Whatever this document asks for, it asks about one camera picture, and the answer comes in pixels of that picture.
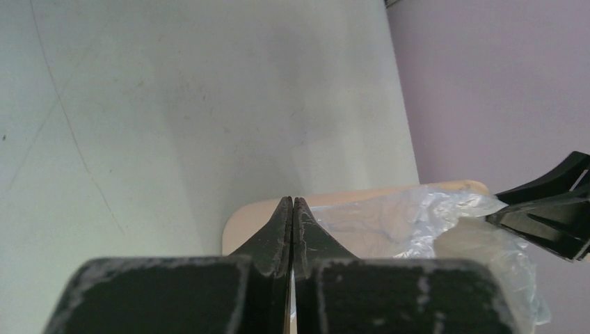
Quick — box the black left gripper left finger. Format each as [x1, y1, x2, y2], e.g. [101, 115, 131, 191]
[45, 197, 293, 333]

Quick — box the cream plastic trash bin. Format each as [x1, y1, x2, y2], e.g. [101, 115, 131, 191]
[221, 180, 538, 334]

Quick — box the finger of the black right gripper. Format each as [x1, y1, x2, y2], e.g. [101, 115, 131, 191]
[486, 193, 589, 262]
[496, 151, 589, 205]

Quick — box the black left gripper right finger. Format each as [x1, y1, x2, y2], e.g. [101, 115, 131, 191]
[293, 198, 519, 333]

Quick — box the translucent blue trash bag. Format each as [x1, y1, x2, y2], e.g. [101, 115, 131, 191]
[310, 181, 551, 333]

